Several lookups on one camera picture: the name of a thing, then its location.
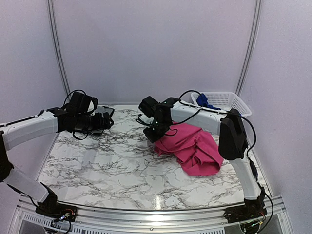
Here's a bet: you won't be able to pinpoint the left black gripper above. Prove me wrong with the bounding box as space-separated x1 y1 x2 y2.
75 112 113 134

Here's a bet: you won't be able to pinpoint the white plastic laundry basket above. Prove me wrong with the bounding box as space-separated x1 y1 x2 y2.
203 92 252 117

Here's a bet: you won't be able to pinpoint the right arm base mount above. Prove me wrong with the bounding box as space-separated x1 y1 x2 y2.
223 200 267 223

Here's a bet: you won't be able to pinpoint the aluminium front frame rail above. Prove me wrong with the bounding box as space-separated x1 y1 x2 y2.
8 195 294 234

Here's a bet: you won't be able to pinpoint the folded grey polo shirt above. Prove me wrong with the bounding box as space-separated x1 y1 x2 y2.
94 106 115 135

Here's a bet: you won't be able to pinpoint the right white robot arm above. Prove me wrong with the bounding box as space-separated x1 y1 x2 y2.
138 96 266 218

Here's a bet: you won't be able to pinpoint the right aluminium corner post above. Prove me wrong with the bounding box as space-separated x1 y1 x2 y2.
235 0 263 96

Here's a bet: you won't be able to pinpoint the pink trousers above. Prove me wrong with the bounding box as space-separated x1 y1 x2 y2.
154 123 224 176

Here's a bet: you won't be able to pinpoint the blue garment in basket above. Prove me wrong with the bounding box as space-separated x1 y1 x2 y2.
196 93 221 110

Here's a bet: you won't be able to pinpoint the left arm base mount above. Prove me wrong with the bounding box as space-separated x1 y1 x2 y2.
35 202 78 222

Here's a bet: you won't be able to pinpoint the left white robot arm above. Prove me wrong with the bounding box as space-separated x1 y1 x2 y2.
0 89 115 217

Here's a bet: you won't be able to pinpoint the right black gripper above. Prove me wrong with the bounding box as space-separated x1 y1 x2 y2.
143 118 169 143

